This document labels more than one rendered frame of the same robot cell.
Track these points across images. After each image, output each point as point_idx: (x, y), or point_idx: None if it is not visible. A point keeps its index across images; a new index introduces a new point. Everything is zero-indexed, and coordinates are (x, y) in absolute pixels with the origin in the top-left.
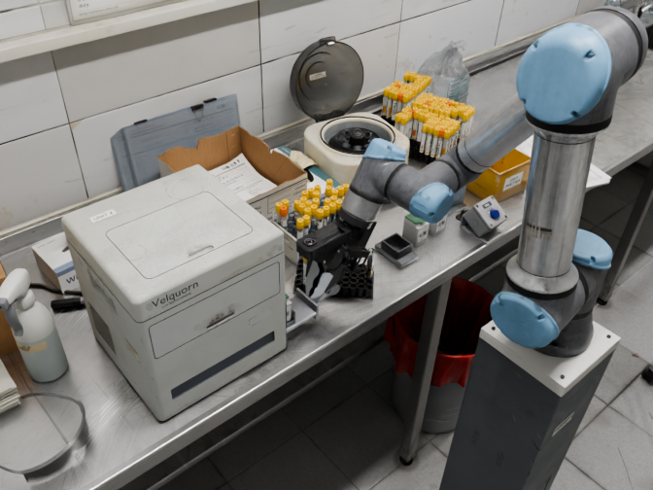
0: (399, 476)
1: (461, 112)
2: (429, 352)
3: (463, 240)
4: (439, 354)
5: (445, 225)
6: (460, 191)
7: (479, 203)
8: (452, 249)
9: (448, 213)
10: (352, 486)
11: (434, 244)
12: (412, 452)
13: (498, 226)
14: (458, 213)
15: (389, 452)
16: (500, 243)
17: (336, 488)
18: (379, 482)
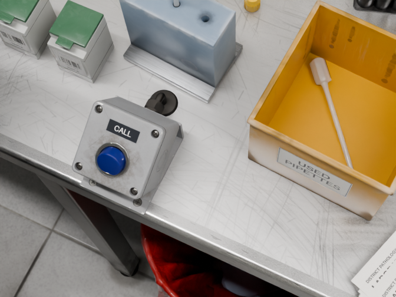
0: (98, 267)
1: None
2: (62, 204)
3: (74, 132)
4: (142, 230)
5: (88, 75)
6: (195, 59)
7: (110, 111)
8: (30, 117)
9: (152, 69)
10: (58, 211)
11: (33, 78)
12: (118, 269)
13: (170, 194)
14: (177, 92)
15: (130, 239)
16: (135, 218)
17: (47, 193)
18: (78, 243)
